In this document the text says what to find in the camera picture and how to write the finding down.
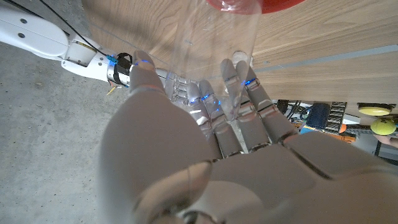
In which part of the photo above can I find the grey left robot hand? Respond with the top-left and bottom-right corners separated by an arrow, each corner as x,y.
98,49 -> 398,224

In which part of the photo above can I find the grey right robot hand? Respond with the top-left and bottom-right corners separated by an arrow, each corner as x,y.
155,67 -> 191,105

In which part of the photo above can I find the clear plastic bottle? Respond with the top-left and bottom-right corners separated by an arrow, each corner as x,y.
169,0 -> 262,122

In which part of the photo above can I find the white thread spool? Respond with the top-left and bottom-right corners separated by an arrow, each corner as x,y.
232,50 -> 250,68

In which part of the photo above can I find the red bowl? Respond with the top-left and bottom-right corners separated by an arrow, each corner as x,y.
205,0 -> 307,15

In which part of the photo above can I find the blue mug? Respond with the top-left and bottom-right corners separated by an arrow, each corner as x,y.
306,102 -> 331,130

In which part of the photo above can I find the black and white block rack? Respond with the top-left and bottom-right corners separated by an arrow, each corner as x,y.
325,101 -> 348,127

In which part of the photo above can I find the yellow and black button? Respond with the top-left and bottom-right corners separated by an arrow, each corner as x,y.
356,102 -> 396,117

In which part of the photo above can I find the yellow tennis ball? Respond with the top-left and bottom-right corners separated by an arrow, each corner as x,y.
369,118 -> 397,136

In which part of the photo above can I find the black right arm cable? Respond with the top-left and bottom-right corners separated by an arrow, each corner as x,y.
39,0 -> 109,59

